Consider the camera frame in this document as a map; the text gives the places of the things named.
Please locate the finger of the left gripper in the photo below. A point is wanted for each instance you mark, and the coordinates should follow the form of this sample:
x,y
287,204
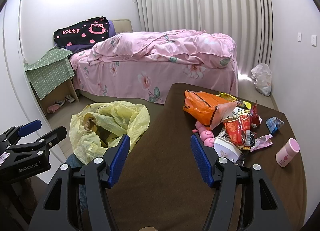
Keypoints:
x,y
51,138
29,128

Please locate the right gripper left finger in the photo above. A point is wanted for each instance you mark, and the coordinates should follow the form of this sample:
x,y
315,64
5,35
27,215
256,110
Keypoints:
x,y
59,208

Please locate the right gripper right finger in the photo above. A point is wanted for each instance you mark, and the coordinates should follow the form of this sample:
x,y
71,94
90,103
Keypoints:
x,y
260,207

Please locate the pink candy wrapper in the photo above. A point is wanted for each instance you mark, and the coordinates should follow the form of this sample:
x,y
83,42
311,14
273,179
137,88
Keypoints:
x,y
262,142

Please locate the blue snack wrapper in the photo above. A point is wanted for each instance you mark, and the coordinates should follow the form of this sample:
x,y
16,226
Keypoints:
x,y
274,124

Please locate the yellow chip bag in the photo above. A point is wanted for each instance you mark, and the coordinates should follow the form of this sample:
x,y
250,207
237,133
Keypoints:
x,y
241,105

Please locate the orange plastic package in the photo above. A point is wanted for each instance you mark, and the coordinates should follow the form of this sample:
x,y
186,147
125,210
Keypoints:
x,y
207,108

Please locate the red snack wrapper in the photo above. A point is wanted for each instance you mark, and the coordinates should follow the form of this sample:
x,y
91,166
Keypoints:
x,y
256,120

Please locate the yellow trash bag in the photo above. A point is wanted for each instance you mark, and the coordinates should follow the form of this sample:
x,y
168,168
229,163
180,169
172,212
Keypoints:
x,y
100,126

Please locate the pink slipper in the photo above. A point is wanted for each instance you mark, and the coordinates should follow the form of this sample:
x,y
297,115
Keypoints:
x,y
53,108

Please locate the blue jeans leg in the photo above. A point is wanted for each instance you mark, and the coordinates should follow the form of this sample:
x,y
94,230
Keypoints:
x,y
74,162

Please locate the white sneaker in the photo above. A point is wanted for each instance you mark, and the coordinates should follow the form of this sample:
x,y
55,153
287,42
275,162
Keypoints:
x,y
69,99

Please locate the green checkered cloth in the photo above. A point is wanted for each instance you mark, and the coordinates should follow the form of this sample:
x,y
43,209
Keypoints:
x,y
50,71

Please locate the pink lidded bottle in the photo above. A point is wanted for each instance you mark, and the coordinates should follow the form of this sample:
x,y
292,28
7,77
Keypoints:
x,y
287,152

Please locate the red orange noodle packet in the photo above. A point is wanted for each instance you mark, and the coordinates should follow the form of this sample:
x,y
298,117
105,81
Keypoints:
x,y
239,130

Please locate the black kitty blanket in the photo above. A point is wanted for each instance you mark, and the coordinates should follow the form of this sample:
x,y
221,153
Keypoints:
x,y
89,31

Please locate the pink floral bed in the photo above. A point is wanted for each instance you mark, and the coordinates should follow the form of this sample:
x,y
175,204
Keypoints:
x,y
144,64

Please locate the beige headboard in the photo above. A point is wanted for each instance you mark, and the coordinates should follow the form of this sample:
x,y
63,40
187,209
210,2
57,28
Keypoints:
x,y
122,26

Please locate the white plastic bag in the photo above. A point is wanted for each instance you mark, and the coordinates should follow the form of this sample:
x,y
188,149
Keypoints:
x,y
262,76

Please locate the striped white curtain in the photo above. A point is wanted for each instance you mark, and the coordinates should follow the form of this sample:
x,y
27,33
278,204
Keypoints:
x,y
248,22

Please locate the white wall switch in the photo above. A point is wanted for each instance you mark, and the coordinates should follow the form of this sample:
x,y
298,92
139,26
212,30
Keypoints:
x,y
299,37

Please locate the white wall socket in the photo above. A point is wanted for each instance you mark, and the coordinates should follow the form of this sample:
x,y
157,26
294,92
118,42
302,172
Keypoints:
x,y
314,40

